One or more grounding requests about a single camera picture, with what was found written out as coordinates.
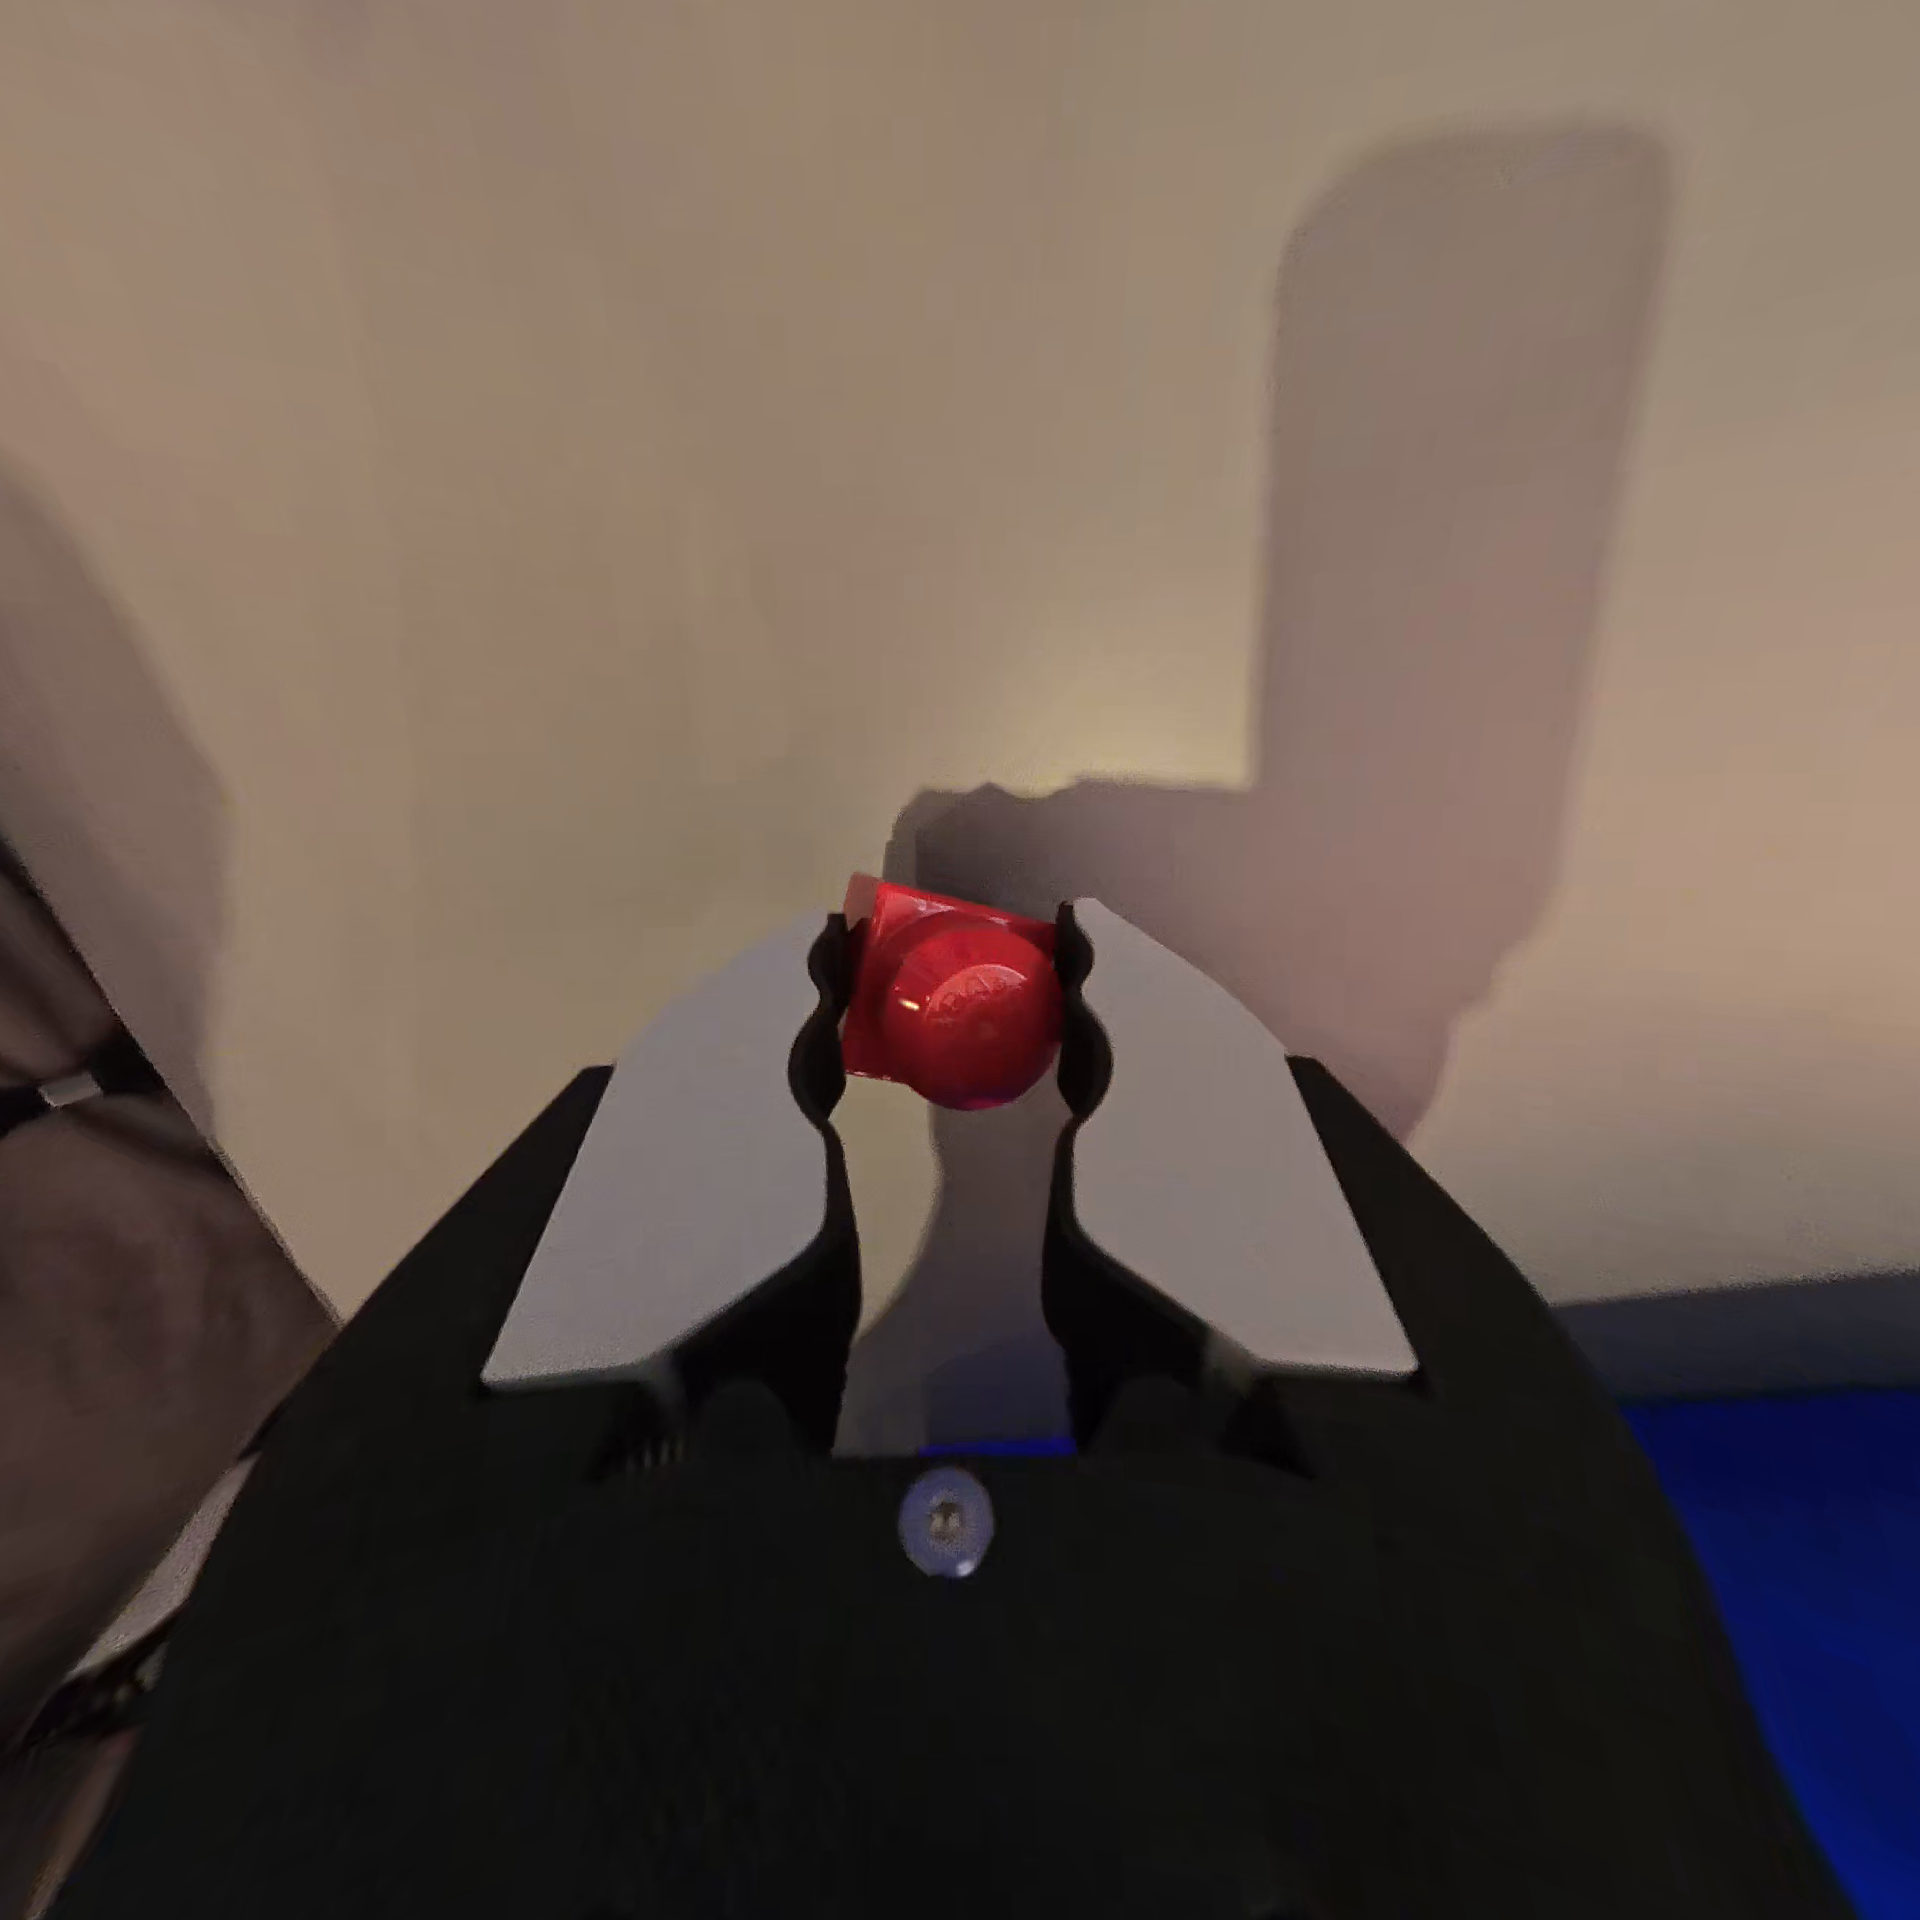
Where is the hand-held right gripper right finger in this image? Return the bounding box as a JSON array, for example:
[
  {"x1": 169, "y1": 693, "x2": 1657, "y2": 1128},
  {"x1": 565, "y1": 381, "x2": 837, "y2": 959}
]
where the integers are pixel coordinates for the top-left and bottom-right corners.
[{"x1": 1039, "y1": 896, "x2": 1423, "y2": 1397}]

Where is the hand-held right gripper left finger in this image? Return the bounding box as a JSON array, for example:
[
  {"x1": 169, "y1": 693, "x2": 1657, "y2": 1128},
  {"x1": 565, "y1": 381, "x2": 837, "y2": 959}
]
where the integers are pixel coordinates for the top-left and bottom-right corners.
[{"x1": 480, "y1": 903, "x2": 865, "y2": 1397}]

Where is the red one-stud toy block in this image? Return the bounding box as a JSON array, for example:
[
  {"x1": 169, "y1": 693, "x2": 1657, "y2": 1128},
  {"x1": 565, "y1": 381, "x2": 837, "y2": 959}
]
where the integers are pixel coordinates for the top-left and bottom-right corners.
[{"x1": 841, "y1": 874, "x2": 1071, "y2": 1115}]

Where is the blue plastic bin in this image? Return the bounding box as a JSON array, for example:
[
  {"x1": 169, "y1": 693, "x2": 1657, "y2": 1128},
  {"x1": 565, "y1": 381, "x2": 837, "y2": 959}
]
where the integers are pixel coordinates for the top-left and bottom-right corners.
[{"x1": 1552, "y1": 1296, "x2": 1920, "y2": 1920}]

